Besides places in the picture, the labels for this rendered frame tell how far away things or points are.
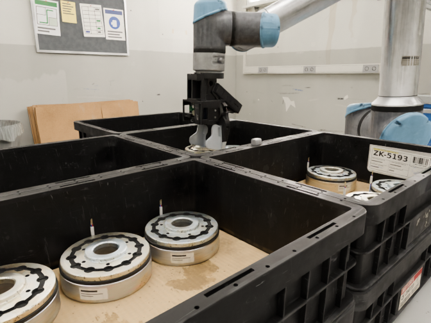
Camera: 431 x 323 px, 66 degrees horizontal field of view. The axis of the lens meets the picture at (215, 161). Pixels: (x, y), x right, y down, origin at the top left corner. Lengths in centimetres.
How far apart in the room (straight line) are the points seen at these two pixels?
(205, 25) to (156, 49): 326
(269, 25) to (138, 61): 318
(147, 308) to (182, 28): 399
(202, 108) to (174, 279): 43
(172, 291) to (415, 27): 76
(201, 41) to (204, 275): 52
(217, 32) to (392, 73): 42
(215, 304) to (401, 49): 78
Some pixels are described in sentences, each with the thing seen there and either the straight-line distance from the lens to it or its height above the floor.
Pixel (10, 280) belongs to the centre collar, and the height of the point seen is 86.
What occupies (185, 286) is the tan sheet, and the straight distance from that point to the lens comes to 41.
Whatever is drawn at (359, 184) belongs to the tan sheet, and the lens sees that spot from 80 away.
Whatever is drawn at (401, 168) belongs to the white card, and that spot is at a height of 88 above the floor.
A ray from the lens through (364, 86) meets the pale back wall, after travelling 367.
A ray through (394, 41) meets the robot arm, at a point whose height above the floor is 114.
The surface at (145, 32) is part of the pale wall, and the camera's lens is 397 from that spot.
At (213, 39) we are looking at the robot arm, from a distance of 77.
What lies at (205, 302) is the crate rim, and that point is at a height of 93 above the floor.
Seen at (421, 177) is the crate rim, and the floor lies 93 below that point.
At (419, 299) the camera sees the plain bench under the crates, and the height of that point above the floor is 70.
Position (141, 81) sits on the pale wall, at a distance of 391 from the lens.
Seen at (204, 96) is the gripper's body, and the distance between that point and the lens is 77.
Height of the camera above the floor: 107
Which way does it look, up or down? 15 degrees down
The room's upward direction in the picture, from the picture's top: straight up
